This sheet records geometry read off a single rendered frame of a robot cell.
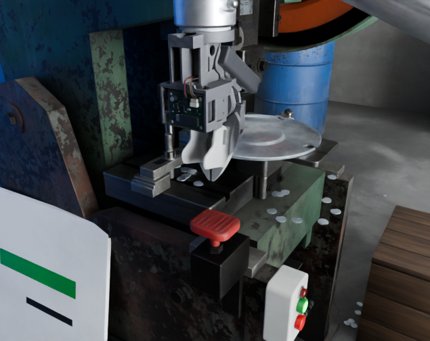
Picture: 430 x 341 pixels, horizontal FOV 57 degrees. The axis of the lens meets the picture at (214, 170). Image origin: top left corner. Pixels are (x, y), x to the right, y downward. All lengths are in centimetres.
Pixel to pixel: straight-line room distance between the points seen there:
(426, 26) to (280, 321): 51
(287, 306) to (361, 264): 118
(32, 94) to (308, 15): 73
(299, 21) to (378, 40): 302
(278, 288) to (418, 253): 75
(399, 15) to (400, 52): 356
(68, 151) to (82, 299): 38
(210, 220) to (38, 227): 61
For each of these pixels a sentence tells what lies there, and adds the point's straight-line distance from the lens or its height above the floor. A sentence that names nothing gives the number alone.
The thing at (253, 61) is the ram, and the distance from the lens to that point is 89.
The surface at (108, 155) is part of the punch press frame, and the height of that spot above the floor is 73.
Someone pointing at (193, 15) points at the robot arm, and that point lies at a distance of 48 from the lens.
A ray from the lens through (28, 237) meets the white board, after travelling 119.
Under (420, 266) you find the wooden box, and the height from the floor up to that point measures 35.
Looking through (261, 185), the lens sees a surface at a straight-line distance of 91.
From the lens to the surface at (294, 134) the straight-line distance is 95.
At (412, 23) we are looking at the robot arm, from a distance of 61.
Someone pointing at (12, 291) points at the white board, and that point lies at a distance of 133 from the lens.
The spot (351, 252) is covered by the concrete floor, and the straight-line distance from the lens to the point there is 194.
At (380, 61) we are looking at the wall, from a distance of 421.
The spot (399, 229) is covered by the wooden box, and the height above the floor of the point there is 35.
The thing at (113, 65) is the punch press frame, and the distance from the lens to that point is 96.
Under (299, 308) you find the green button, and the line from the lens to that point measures 75.
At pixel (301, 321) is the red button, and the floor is 55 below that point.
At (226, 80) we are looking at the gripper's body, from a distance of 52.
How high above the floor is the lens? 110
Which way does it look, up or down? 25 degrees down
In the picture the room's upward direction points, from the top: straight up
